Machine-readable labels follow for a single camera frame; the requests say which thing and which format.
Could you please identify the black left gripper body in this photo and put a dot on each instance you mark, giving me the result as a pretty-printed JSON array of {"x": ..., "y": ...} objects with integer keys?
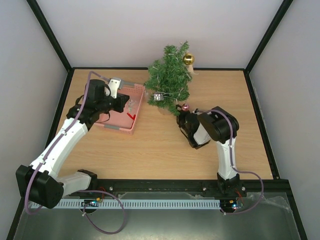
[{"x": 119, "y": 108}]

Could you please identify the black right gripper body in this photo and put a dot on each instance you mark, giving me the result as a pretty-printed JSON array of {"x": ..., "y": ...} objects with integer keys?
[{"x": 182, "y": 120}]

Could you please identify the pink bauble ornament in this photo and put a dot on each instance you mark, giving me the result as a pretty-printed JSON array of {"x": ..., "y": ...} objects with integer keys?
[{"x": 185, "y": 107}]

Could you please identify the round wooden tree base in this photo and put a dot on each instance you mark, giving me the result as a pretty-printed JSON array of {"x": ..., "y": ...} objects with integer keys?
[{"x": 164, "y": 111}]

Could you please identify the silver foil gift ornament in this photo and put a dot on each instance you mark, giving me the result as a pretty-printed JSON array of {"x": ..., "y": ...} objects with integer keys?
[{"x": 158, "y": 96}]

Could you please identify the small green christmas tree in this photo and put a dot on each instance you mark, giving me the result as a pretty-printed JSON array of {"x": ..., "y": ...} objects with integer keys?
[{"x": 166, "y": 103}]

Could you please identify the gold bauble ornament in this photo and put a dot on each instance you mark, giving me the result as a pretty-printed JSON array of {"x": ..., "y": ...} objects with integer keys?
[{"x": 188, "y": 59}]

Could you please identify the clear led string lights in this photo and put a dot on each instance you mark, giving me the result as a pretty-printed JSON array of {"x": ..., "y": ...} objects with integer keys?
[{"x": 169, "y": 75}]

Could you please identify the silver glitter star ornament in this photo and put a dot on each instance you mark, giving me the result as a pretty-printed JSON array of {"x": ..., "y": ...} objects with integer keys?
[{"x": 130, "y": 105}]

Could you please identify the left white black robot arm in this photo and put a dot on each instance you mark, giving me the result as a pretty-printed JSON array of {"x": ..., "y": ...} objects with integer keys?
[{"x": 39, "y": 182}]

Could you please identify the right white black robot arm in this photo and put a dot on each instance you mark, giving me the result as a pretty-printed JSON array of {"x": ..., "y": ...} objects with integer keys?
[{"x": 216, "y": 124}]

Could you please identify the red ribbon bow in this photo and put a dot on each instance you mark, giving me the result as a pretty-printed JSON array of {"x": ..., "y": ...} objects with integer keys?
[{"x": 133, "y": 118}]

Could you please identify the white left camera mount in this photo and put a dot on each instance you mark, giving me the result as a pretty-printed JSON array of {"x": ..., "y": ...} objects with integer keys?
[{"x": 113, "y": 84}]

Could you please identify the light blue slotted cable duct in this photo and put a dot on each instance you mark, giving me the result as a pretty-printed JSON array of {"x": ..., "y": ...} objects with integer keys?
[{"x": 141, "y": 204}]

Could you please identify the black front frame rail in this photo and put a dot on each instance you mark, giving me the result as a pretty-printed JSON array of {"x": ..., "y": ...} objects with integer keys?
[{"x": 204, "y": 188}]

